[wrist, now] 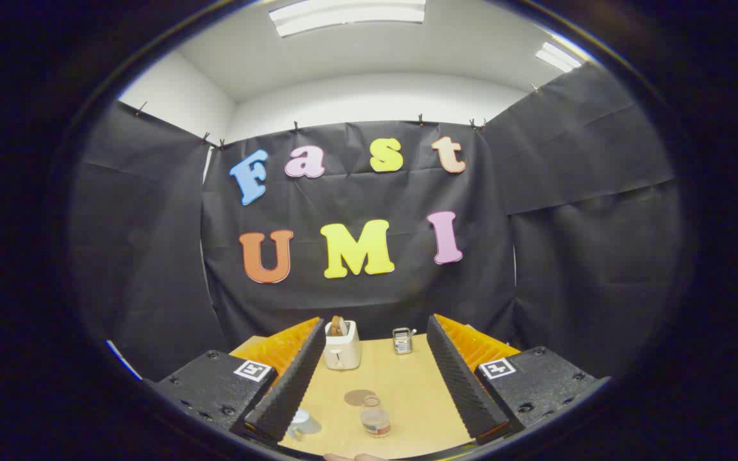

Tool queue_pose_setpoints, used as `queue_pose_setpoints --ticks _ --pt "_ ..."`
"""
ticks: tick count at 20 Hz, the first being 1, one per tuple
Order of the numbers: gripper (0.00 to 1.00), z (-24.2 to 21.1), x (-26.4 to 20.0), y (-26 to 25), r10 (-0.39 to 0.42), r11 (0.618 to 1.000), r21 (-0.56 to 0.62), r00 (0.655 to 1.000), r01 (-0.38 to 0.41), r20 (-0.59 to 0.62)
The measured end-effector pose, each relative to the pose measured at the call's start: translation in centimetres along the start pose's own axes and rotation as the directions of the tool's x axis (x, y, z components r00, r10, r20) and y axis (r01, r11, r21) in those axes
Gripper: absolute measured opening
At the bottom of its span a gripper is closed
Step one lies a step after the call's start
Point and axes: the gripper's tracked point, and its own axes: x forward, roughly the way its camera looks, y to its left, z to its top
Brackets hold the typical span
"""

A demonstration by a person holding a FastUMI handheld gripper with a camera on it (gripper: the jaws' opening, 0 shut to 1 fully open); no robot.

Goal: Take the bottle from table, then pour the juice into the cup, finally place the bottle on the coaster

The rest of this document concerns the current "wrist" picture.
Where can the black backdrop cloth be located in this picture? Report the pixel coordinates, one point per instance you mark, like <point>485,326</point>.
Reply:
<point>356,301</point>

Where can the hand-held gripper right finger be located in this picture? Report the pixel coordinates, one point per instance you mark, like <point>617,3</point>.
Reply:
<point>462,384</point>

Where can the brown toast slice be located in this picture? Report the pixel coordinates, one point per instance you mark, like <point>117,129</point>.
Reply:
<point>338,326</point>

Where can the small ceiling light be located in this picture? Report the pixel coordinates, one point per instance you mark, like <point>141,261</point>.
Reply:
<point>558,57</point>

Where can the round brown coaster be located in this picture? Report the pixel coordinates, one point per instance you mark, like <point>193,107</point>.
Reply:
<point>356,397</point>

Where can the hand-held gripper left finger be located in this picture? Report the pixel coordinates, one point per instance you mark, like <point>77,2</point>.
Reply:
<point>289,384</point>

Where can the white toaster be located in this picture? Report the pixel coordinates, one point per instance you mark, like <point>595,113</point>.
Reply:
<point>342,353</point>

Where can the long ceiling light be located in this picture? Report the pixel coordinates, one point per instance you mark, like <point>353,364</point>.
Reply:
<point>343,16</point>

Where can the wooden table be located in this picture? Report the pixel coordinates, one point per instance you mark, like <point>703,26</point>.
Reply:
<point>407,390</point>

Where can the clear plastic juice bottle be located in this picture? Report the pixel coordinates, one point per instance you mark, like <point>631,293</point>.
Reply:
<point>375,417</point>

